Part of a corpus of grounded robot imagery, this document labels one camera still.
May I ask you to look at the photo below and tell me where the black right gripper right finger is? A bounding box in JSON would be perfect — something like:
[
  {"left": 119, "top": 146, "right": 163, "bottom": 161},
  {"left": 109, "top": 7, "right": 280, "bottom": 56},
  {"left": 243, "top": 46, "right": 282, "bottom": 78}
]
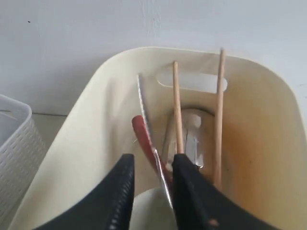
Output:
[{"left": 172, "top": 154, "right": 275, "bottom": 230}]

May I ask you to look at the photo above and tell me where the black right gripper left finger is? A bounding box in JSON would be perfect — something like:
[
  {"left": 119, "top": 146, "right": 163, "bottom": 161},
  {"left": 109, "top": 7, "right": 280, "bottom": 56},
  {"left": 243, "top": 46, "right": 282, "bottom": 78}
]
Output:
[{"left": 36, "top": 154, "right": 135, "bottom": 230}]

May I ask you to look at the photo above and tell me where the wooden chopstick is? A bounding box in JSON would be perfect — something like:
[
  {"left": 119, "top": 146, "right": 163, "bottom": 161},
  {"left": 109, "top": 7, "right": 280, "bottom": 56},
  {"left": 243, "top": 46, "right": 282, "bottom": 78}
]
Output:
[
  {"left": 213, "top": 48, "right": 225, "bottom": 190},
  {"left": 173, "top": 61, "right": 184, "bottom": 153}
]

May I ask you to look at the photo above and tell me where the stainless steel cup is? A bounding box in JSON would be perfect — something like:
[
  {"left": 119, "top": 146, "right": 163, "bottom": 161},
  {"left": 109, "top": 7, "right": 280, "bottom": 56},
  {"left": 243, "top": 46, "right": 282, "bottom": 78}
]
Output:
[{"left": 161, "top": 109, "right": 214, "bottom": 181}]

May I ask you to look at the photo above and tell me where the brown wooden spoon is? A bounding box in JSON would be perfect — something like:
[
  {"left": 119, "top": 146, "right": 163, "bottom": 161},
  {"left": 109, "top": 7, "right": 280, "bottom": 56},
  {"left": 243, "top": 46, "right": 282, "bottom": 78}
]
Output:
[{"left": 131, "top": 115, "right": 173, "bottom": 190}]

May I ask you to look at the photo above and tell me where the silver table knife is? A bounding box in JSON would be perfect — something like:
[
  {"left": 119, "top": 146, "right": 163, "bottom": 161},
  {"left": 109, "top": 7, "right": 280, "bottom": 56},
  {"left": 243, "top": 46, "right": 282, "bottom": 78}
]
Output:
[{"left": 137, "top": 74, "right": 173, "bottom": 210}]

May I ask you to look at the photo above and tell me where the cream plastic bin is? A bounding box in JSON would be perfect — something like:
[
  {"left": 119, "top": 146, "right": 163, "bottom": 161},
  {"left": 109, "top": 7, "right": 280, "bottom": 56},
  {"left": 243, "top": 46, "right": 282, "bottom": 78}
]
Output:
[{"left": 9, "top": 47, "right": 307, "bottom": 230}]

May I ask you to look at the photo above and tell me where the white perforated plastic basket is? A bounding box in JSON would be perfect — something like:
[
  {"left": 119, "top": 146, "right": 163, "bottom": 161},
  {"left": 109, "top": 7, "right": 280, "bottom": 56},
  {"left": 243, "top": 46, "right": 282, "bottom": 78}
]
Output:
[{"left": 0, "top": 95, "right": 47, "bottom": 216}]

